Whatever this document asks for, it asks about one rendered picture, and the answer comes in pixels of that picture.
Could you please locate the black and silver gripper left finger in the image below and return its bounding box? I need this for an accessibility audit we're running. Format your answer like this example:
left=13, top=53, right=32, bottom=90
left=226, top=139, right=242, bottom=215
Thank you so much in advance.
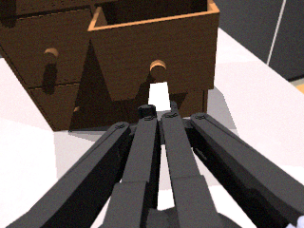
left=4, top=84, right=163, bottom=228

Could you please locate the brown small chest of drawers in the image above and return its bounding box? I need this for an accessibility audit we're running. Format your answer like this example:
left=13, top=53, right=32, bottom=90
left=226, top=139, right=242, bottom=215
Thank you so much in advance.
left=0, top=0, right=208, bottom=132

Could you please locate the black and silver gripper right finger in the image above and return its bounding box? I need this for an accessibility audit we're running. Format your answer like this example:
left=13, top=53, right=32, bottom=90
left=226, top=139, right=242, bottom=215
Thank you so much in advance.
left=159, top=83, right=304, bottom=228

